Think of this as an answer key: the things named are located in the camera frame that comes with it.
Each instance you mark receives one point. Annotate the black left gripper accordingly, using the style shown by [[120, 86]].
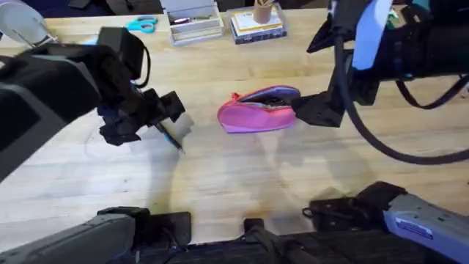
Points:
[[121, 110]]

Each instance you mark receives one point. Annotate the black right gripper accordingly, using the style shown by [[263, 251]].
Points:
[[362, 88]]

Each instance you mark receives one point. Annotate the pink and purple zip bag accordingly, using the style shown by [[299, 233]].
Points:
[[253, 115]]

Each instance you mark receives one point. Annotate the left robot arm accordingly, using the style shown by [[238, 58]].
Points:
[[36, 121]]

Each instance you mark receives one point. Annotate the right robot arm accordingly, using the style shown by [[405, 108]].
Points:
[[421, 220]]

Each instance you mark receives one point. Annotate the clear plastic box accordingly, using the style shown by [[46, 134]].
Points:
[[194, 25]]

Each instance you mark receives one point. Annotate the right wrist upright plate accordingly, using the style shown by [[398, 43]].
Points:
[[372, 33]]

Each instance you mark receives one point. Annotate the clear box with booklets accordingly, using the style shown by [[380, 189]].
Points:
[[256, 31]]

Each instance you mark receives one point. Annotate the brown paper cup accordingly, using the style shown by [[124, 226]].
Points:
[[262, 14]]

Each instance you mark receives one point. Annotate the pale grey rounded object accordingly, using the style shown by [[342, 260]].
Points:
[[22, 20]]

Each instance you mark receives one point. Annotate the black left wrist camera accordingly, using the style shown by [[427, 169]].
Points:
[[122, 45]]

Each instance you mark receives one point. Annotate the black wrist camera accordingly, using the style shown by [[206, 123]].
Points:
[[122, 45], [339, 20]]

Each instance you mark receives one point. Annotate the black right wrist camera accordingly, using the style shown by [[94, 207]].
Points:
[[339, 20]]

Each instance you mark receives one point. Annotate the black rail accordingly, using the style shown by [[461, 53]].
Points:
[[329, 249]]

